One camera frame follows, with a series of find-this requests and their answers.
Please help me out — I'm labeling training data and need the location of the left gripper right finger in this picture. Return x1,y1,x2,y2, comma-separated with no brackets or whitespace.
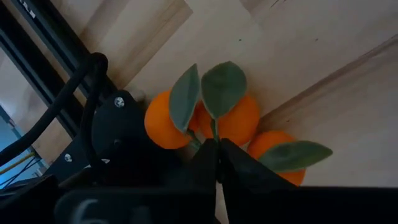
219,139,296,189

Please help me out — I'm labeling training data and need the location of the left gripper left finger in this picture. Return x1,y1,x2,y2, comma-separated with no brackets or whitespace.
167,139,218,189

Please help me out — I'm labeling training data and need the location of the orange mandarin cluster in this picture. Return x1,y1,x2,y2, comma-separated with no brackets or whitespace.
144,60,334,187

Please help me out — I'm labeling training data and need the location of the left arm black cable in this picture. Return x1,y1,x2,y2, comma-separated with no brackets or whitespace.
0,52,109,167

